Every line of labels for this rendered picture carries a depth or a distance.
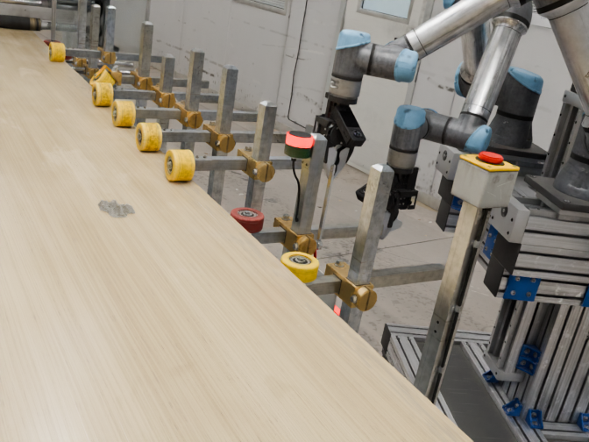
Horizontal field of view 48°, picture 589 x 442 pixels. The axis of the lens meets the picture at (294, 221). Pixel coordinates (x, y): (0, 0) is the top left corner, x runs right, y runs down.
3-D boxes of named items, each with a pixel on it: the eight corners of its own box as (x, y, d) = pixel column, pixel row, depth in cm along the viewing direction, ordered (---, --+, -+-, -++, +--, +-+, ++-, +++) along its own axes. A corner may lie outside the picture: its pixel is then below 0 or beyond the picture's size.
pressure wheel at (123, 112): (131, 96, 211) (138, 114, 207) (126, 113, 216) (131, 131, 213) (113, 95, 208) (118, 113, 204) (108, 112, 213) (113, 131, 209)
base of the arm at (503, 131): (519, 138, 226) (527, 110, 223) (538, 151, 213) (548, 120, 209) (477, 132, 224) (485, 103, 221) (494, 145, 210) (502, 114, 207)
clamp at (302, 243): (288, 234, 172) (291, 216, 170) (315, 257, 161) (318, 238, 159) (269, 235, 169) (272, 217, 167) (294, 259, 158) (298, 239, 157)
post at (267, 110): (246, 265, 192) (272, 100, 174) (251, 270, 189) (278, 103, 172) (235, 266, 190) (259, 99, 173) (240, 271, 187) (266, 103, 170)
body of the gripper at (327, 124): (336, 138, 172) (344, 91, 168) (354, 148, 166) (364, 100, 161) (310, 137, 168) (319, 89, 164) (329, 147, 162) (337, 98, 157)
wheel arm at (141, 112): (259, 119, 237) (260, 110, 236) (264, 123, 234) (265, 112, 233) (120, 115, 212) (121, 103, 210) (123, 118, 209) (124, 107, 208)
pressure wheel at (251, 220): (249, 247, 166) (255, 204, 162) (263, 261, 160) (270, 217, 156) (219, 249, 162) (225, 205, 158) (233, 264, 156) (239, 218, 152)
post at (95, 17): (93, 105, 328) (98, 3, 311) (95, 107, 325) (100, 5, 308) (86, 105, 326) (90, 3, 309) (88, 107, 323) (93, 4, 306)
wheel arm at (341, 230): (373, 232, 182) (377, 218, 181) (381, 238, 179) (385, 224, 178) (229, 243, 160) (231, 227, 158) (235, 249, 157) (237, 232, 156)
